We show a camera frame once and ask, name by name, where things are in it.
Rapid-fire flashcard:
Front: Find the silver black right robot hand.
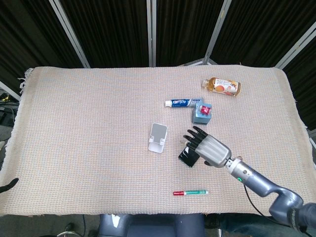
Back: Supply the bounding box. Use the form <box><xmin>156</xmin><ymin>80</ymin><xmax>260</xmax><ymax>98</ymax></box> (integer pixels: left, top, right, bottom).
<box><xmin>181</xmin><ymin>125</ymin><xmax>233</xmax><ymax>169</ymax></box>

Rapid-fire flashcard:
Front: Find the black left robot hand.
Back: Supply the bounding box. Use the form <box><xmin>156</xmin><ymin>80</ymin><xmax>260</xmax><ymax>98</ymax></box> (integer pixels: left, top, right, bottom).
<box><xmin>0</xmin><ymin>178</ymin><xmax>19</xmax><ymax>195</ymax></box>

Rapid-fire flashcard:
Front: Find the black smartphone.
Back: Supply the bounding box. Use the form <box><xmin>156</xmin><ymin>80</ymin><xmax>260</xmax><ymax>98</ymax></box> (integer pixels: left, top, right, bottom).
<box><xmin>178</xmin><ymin>145</ymin><xmax>200</xmax><ymax>168</ymax></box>

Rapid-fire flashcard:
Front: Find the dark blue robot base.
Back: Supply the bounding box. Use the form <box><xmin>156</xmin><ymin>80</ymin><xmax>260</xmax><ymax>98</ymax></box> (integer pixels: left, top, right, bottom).
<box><xmin>98</xmin><ymin>213</ymin><xmax>205</xmax><ymax>237</ymax></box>

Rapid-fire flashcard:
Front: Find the white phone stand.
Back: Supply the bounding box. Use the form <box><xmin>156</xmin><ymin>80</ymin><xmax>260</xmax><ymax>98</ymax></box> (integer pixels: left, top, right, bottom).
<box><xmin>147</xmin><ymin>122</ymin><xmax>168</xmax><ymax>153</ymax></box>

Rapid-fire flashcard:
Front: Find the light blue small box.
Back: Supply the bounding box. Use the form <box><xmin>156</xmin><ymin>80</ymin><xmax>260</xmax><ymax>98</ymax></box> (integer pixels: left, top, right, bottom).
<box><xmin>191</xmin><ymin>103</ymin><xmax>213</xmax><ymax>125</ymax></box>

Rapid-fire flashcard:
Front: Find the red capped green marker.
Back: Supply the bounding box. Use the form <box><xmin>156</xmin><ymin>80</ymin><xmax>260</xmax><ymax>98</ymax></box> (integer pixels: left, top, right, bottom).
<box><xmin>172</xmin><ymin>189</ymin><xmax>209</xmax><ymax>197</ymax></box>

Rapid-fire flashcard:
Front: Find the blue white toothpaste tube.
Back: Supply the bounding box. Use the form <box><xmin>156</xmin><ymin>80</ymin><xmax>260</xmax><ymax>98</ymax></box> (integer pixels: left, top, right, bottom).
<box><xmin>164</xmin><ymin>97</ymin><xmax>204</xmax><ymax>109</ymax></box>

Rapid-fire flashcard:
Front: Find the orange juice plastic bottle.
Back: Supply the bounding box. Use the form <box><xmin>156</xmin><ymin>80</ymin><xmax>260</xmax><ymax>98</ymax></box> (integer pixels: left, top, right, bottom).
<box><xmin>202</xmin><ymin>77</ymin><xmax>241</xmax><ymax>97</ymax></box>

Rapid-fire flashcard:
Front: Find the beige woven tablecloth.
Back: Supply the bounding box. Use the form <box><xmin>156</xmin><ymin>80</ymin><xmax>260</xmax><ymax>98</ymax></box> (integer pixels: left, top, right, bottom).
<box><xmin>0</xmin><ymin>64</ymin><xmax>316</xmax><ymax>218</ymax></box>

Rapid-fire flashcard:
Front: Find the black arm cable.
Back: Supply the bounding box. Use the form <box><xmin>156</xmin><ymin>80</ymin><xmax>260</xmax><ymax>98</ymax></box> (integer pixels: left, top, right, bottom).
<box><xmin>243</xmin><ymin>184</ymin><xmax>272</xmax><ymax>218</ymax></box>

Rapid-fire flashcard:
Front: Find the black folding screen grey frame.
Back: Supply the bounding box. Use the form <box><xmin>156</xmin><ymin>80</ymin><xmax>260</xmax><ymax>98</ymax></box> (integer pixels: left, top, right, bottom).
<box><xmin>0</xmin><ymin>0</ymin><xmax>316</xmax><ymax>139</ymax></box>

